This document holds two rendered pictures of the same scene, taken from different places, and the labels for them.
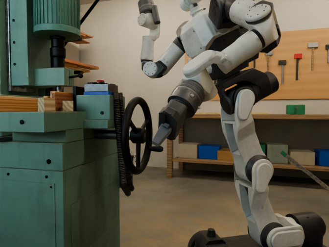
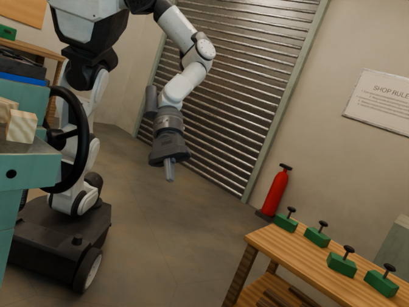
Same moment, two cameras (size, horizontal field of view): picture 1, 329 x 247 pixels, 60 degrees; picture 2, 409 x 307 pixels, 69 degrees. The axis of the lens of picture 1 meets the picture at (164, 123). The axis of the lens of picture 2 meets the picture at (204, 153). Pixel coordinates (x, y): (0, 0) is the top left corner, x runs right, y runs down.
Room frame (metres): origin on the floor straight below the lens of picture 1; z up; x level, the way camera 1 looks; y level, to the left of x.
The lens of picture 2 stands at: (0.49, 0.74, 1.08)
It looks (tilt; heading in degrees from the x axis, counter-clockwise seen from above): 12 degrees down; 285
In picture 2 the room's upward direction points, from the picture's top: 20 degrees clockwise
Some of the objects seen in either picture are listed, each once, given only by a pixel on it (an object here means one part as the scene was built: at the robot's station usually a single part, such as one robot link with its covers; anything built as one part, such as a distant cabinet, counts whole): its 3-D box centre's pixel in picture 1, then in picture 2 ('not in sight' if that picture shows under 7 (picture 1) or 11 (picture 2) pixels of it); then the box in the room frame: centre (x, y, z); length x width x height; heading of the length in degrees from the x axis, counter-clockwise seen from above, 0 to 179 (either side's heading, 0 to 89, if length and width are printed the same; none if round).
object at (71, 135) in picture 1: (72, 131); not in sight; (1.14, 0.37, 0.82); 0.40 x 0.21 x 0.04; 165
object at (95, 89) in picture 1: (103, 88); (6, 60); (1.10, 0.24, 0.99); 0.13 x 0.11 x 0.06; 165
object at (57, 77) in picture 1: (54, 79); not in sight; (1.16, 0.44, 1.03); 0.14 x 0.07 x 0.09; 75
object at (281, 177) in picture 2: not in sight; (276, 192); (0.44, -2.41, 0.30); 0.19 x 0.18 x 0.60; 70
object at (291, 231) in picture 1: (274, 231); (73, 197); (1.44, -0.57, 0.28); 0.21 x 0.20 x 0.13; 105
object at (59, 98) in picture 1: (73, 103); not in sight; (1.09, 0.35, 0.93); 0.24 x 0.01 x 0.06; 165
